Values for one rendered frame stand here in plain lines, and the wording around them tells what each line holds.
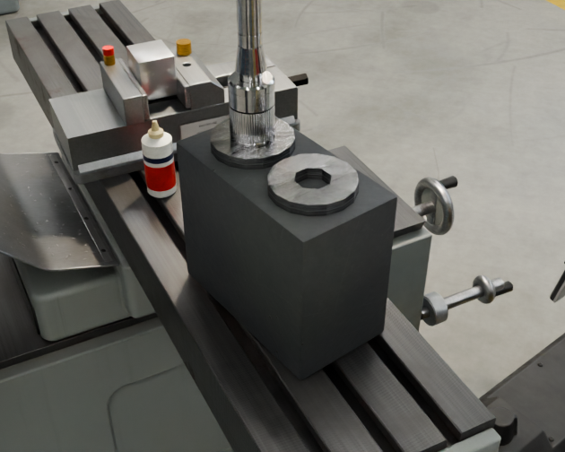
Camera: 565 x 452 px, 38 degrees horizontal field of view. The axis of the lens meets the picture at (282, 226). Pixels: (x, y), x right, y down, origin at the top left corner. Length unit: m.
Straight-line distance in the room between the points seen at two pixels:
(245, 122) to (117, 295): 0.45
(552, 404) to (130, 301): 0.65
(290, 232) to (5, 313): 0.64
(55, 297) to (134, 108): 0.28
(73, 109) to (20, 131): 1.98
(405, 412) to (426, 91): 2.59
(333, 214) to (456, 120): 2.42
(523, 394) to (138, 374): 0.59
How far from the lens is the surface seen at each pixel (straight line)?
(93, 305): 1.21
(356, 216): 0.78
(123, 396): 1.35
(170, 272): 1.01
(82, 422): 1.35
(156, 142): 1.09
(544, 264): 2.56
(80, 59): 1.53
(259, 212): 0.79
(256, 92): 0.82
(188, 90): 1.17
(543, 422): 1.32
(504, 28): 3.98
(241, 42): 0.82
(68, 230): 1.21
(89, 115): 1.21
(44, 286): 1.20
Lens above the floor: 1.57
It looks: 38 degrees down
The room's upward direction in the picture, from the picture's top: straight up
